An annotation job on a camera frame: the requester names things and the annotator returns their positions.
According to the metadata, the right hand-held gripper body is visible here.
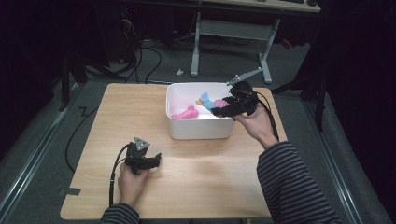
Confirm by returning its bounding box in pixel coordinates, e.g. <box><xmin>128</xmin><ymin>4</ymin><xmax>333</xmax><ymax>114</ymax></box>
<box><xmin>225</xmin><ymin>67</ymin><xmax>263</xmax><ymax>119</ymax></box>

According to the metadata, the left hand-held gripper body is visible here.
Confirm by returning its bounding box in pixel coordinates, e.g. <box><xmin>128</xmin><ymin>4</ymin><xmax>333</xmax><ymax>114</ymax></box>
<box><xmin>124</xmin><ymin>136</ymin><xmax>151</xmax><ymax>175</ymax></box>

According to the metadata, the pink and blue rope toy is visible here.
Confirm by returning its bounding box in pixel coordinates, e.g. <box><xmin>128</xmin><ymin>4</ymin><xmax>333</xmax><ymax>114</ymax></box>
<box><xmin>194</xmin><ymin>91</ymin><xmax>232</xmax><ymax>110</ymax></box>

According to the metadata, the white plastic bin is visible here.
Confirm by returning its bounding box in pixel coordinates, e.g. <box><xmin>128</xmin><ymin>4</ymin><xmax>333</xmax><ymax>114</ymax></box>
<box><xmin>165</xmin><ymin>81</ymin><xmax>237</xmax><ymax>140</ymax></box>

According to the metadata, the pink bone toy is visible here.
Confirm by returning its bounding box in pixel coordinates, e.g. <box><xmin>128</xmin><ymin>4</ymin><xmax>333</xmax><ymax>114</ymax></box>
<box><xmin>170</xmin><ymin>105</ymin><xmax>200</xmax><ymax>120</ymax></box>

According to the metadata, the person's left hand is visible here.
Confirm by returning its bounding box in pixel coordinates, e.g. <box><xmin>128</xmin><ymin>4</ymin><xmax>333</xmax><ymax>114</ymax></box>
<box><xmin>117</xmin><ymin>162</ymin><xmax>151</xmax><ymax>207</ymax></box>

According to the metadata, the person's right hand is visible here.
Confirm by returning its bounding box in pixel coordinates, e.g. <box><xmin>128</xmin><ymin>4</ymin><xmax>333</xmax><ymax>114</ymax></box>
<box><xmin>231</xmin><ymin>104</ymin><xmax>280</xmax><ymax>151</ymax></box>

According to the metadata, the desk with white legs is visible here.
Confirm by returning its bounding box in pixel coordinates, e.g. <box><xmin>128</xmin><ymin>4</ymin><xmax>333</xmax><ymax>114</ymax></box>
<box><xmin>190</xmin><ymin>0</ymin><xmax>322</xmax><ymax>86</ymax></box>

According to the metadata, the grey tape piece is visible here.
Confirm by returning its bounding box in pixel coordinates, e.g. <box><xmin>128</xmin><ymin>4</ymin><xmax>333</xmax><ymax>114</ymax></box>
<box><xmin>58</xmin><ymin>187</ymin><xmax>82</xmax><ymax>197</ymax></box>

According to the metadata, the dark metal stand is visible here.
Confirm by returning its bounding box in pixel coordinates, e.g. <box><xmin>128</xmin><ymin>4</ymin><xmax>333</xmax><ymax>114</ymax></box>
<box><xmin>57</xmin><ymin>54</ymin><xmax>90</xmax><ymax>112</ymax></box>
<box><xmin>270</xmin><ymin>73</ymin><xmax>329</xmax><ymax>133</ymax></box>

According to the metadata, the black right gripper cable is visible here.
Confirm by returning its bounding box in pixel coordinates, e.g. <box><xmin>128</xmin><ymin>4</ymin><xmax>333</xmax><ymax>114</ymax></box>
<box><xmin>252</xmin><ymin>91</ymin><xmax>280</xmax><ymax>142</ymax></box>

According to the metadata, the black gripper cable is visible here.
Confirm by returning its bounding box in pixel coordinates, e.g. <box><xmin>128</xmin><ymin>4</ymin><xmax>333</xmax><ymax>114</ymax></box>
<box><xmin>252</xmin><ymin>91</ymin><xmax>280</xmax><ymax>142</ymax></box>
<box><xmin>108</xmin><ymin>143</ymin><xmax>133</xmax><ymax>207</ymax></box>

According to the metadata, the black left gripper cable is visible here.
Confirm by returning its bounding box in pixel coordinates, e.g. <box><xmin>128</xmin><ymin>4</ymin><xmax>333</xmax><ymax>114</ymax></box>
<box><xmin>108</xmin><ymin>143</ymin><xmax>133</xmax><ymax>207</ymax></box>

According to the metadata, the black floor cable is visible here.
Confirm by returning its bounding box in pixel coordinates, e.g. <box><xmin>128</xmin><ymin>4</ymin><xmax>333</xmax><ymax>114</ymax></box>
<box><xmin>64</xmin><ymin>105</ymin><xmax>100</xmax><ymax>175</ymax></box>

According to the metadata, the bundle of black cables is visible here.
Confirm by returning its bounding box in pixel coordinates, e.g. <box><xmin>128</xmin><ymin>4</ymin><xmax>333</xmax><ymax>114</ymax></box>
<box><xmin>83</xmin><ymin>6</ymin><xmax>163</xmax><ymax>85</ymax></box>

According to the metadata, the metal floor rail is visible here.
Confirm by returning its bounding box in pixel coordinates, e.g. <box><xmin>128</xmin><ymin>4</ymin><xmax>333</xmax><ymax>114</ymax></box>
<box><xmin>303</xmin><ymin>101</ymin><xmax>364</xmax><ymax>224</ymax></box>
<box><xmin>0</xmin><ymin>82</ymin><xmax>82</xmax><ymax>218</ymax></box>

